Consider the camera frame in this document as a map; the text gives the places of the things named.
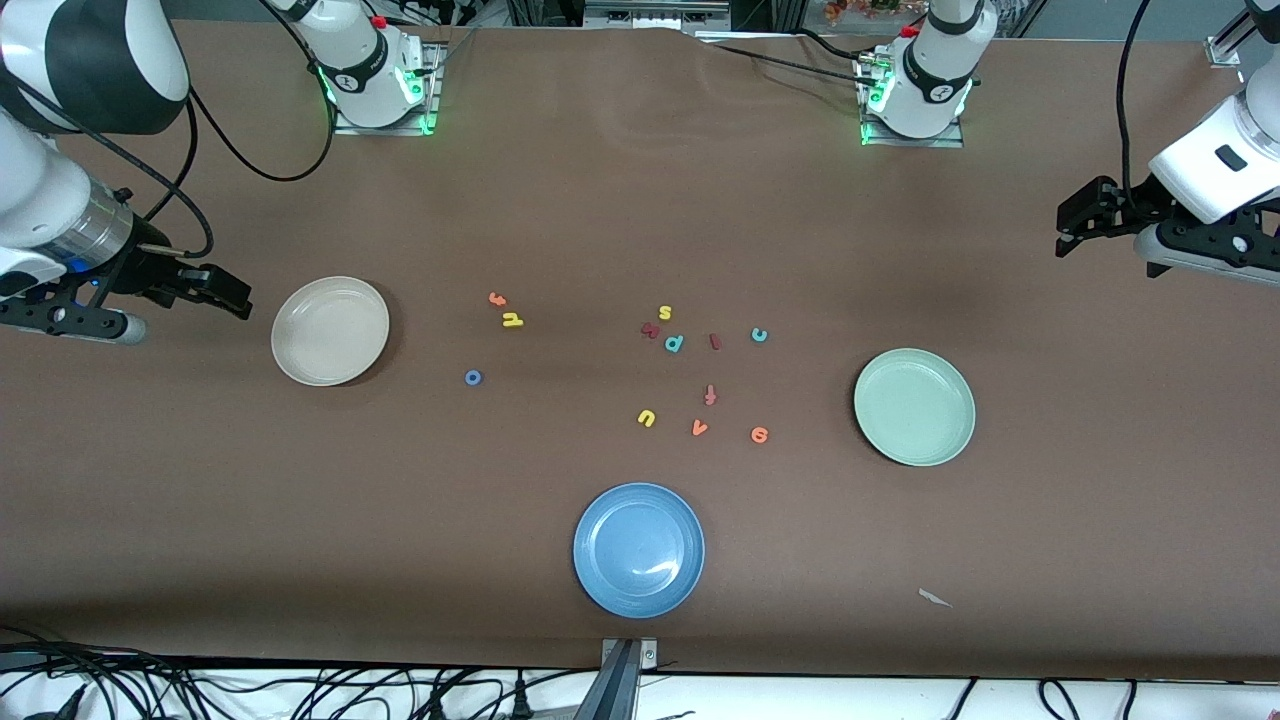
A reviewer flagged long black table cable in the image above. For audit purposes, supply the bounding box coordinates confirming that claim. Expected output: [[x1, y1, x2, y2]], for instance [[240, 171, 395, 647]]
[[712, 42, 876, 86]]

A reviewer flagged pale green plate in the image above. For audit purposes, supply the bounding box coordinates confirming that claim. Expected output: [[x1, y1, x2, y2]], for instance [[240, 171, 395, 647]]
[[853, 348, 977, 467]]

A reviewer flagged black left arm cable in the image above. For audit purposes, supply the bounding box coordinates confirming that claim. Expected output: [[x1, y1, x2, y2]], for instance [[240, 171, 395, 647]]
[[1116, 0, 1153, 216]]

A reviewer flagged short black table cable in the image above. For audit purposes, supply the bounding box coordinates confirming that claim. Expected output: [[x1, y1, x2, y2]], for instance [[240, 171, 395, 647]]
[[795, 27, 863, 63]]

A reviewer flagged brown table cover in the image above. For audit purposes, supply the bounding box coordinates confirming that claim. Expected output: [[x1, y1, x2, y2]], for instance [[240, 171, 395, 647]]
[[0, 20, 1280, 683]]

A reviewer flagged looped black floor cable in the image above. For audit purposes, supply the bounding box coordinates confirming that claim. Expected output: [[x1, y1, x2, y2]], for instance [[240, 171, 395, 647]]
[[1038, 678, 1083, 720]]

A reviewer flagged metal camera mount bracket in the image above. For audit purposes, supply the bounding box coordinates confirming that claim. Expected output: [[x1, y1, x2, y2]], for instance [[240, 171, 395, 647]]
[[598, 638, 659, 720]]

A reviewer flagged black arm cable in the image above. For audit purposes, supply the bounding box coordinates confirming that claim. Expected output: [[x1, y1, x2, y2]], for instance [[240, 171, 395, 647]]
[[0, 0, 336, 259], [1116, 0, 1153, 216]]

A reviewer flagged aluminium frame profile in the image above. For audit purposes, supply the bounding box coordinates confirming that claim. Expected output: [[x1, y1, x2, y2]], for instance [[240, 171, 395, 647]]
[[1205, 10, 1263, 69]]

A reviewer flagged grey metal box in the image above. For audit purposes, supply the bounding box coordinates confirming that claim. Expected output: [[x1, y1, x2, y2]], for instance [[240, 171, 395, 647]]
[[583, 0, 733, 31]]

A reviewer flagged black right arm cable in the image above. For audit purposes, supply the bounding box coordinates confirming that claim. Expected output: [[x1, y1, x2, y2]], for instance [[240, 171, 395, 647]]
[[0, 0, 336, 259]]

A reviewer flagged brown beige plate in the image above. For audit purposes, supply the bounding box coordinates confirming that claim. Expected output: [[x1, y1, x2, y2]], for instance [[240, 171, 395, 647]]
[[271, 276, 391, 387]]

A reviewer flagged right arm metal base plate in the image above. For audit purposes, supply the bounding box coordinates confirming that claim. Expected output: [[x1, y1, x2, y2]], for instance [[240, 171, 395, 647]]
[[333, 42, 442, 137]]

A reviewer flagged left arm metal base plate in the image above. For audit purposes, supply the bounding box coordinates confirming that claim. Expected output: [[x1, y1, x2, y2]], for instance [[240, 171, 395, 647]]
[[860, 55, 966, 149]]

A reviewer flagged blue plate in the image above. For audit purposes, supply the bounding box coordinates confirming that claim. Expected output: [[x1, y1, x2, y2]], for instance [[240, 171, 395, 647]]
[[573, 483, 706, 619]]

